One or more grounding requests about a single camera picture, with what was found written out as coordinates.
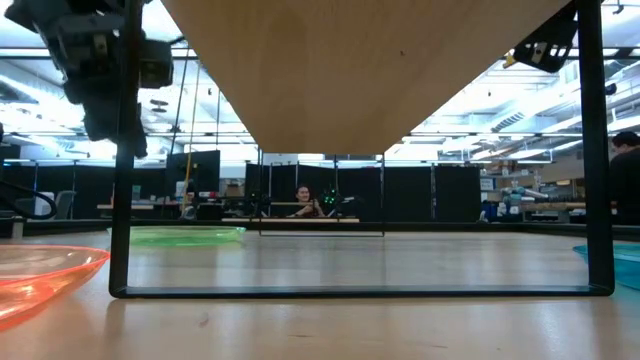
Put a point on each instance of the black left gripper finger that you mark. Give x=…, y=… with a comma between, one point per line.
x=100, y=120

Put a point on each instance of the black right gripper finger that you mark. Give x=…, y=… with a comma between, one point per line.
x=550, y=45

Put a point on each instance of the green translucent plastic plate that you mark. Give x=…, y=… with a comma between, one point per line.
x=185, y=235

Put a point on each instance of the orange translucent plastic plate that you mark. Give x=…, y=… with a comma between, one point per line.
x=40, y=280

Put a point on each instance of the teal translucent plastic plate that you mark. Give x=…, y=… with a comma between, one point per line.
x=627, y=265

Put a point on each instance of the wooden shelf with black legs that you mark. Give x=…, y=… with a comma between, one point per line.
x=350, y=75

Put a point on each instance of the small yellow object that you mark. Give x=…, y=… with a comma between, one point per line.
x=509, y=61

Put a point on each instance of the grey office chair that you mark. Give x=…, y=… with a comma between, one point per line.
x=64, y=202

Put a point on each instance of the black computer monitor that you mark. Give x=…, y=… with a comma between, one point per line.
x=192, y=172

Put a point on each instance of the person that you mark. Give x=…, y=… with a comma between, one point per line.
x=304, y=195
x=625, y=180

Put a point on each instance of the background workbench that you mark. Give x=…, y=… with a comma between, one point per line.
x=550, y=206

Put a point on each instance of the black partition panels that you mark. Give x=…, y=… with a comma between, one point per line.
x=410, y=192

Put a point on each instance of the background robot with green lights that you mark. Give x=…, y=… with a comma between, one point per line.
x=330, y=197

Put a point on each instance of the black aluminium table frame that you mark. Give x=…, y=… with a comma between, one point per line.
x=450, y=227

